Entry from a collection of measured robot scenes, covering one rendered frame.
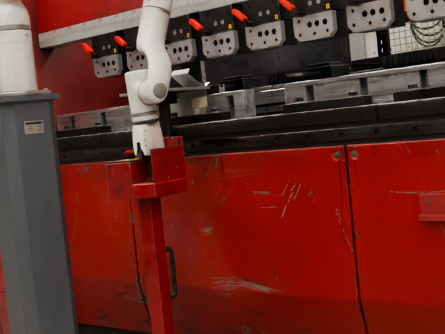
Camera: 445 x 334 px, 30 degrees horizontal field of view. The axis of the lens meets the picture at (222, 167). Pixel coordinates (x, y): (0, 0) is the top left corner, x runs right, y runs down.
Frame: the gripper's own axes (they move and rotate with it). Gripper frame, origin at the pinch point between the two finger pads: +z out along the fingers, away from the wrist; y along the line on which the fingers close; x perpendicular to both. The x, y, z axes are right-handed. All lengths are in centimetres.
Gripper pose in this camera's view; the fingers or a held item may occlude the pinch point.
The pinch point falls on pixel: (153, 170)
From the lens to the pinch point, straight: 262.1
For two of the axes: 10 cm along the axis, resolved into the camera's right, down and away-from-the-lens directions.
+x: 8.0, -0.5, -5.9
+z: 1.5, 9.8, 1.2
